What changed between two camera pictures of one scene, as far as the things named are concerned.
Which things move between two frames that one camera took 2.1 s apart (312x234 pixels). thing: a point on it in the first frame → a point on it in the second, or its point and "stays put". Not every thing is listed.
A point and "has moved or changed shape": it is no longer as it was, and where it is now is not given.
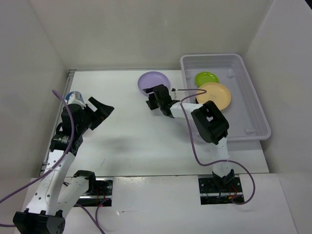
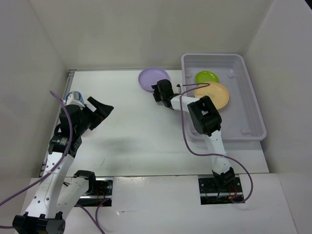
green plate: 204,77 stays put
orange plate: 216,92 stays put
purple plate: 151,79 has moved or changed shape
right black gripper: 152,104 → 156,95
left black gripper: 103,110 stays put
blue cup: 74,95 stays put
